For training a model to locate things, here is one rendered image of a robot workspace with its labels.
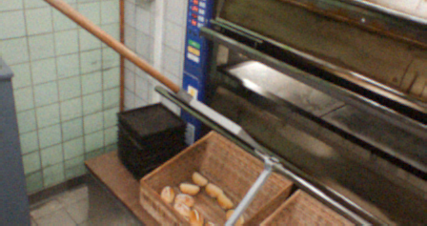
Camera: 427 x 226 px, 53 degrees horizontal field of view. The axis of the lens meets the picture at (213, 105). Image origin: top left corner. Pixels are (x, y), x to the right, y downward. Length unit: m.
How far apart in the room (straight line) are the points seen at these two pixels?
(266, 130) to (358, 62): 0.61
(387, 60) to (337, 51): 0.20
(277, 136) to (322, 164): 0.26
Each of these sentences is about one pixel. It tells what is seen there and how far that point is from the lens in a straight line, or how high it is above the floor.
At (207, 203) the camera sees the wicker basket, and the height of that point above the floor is 0.59.
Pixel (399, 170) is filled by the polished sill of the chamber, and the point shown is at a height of 1.17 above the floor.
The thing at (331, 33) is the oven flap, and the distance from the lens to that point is 1.77.
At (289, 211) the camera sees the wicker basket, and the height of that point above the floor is 0.76.
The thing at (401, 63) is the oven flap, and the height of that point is 1.55.
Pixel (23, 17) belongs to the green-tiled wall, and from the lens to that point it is 2.62.
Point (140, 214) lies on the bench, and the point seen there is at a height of 0.58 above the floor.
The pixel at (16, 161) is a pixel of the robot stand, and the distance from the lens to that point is 2.38.
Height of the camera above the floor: 2.07
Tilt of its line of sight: 28 degrees down
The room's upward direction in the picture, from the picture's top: 6 degrees clockwise
